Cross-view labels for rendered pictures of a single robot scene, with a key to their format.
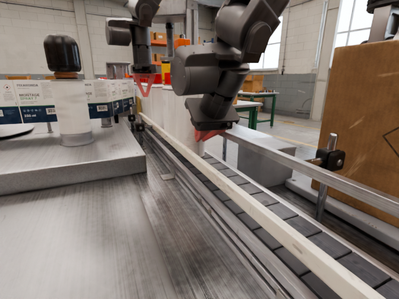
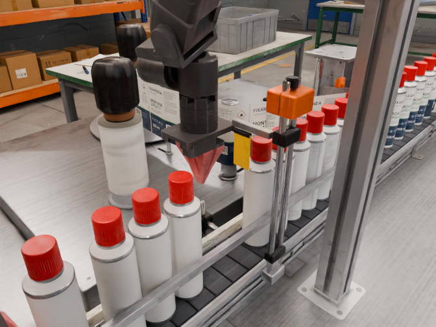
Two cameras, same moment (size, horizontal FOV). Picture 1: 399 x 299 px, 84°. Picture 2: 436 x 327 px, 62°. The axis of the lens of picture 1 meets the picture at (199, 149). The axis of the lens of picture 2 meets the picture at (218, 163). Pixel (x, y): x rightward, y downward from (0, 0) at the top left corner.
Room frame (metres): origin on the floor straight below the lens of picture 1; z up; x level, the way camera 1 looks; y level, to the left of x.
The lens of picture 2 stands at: (0.59, -0.31, 1.33)
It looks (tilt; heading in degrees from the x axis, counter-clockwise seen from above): 29 degrees down; 69
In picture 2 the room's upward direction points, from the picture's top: straight up
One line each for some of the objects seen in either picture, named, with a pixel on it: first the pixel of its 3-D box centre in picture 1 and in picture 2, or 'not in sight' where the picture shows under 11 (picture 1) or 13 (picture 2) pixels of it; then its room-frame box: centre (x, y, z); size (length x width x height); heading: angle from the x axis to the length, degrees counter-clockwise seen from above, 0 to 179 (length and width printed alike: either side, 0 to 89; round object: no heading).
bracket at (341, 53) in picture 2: (117, 63); (340, 52); (1.19, 0.41, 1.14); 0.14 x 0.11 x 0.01; 24
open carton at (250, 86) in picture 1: (251, 83); not in sight; (5.11, -1.15, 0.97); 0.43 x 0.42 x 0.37; 118
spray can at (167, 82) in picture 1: (171, 107); (183, 237); (0.69, 0.09, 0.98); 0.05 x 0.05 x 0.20
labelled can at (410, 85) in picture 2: not in sight; (401, 104); (1.42, 0.41, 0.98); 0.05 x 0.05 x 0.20
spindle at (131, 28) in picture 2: not in sight; (135, 76); (0.75, 0.77, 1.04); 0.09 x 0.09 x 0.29
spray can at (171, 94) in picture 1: (177, 109); (152, 257); (0.64, 0.06, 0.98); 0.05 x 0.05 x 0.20
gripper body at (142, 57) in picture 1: (142, 59); (198, 115); (0.75, 0.18, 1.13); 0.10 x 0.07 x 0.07; 24
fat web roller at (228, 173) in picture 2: (103, 103); (229, 140); (0.89, 0.38, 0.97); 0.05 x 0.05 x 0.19
